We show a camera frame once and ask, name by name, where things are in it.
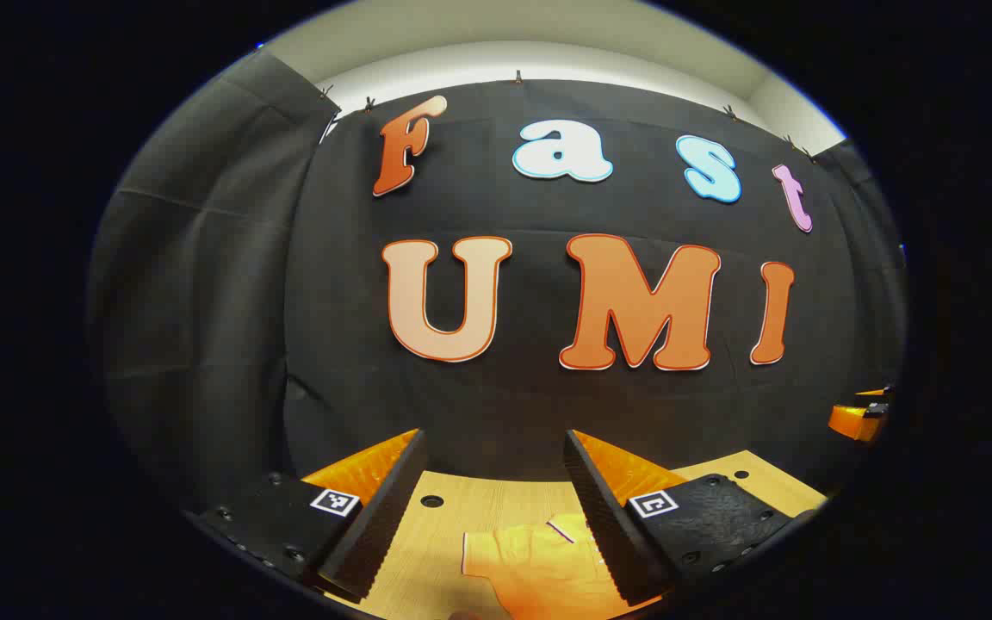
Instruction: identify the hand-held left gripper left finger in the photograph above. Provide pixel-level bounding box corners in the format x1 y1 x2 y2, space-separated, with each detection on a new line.
192 428 429 604

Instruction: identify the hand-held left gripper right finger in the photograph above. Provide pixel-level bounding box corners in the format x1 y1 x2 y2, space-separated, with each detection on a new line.
562 429 817 608

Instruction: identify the orange T-shirt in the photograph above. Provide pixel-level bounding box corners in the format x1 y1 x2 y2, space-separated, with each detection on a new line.
462 512 662 620

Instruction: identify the black backdrop cloth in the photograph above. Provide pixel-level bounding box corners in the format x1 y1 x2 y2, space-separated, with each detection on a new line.
87 47 908 518

